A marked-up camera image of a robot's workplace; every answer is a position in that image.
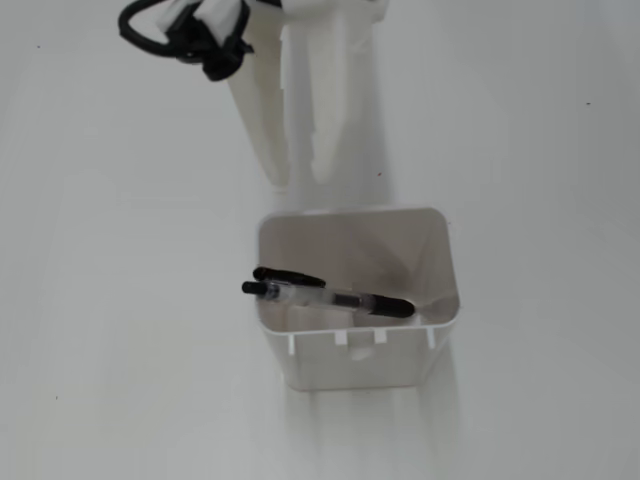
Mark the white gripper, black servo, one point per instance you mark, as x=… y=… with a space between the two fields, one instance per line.
x=325 y=65

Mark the black and clear retractable pen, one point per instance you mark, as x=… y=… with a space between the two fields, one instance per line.
x=345 y=299

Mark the white plastic pen holder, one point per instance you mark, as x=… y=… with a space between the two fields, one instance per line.
x=350 y=365

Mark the black zip tie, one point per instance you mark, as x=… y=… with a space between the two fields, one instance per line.
x=247 y=47

